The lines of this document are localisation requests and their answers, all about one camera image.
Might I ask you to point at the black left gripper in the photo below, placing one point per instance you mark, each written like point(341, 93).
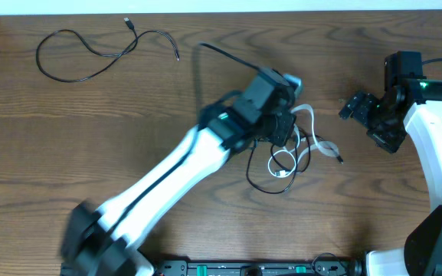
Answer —
point(287, 127)

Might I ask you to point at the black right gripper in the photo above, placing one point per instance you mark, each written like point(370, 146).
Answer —
point(390, 140)

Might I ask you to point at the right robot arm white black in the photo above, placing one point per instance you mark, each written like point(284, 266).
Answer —
point(411, 107)

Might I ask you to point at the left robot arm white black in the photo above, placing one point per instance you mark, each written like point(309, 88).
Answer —
point(106, 240)

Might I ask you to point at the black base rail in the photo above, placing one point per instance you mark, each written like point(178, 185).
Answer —
point(325, 264)

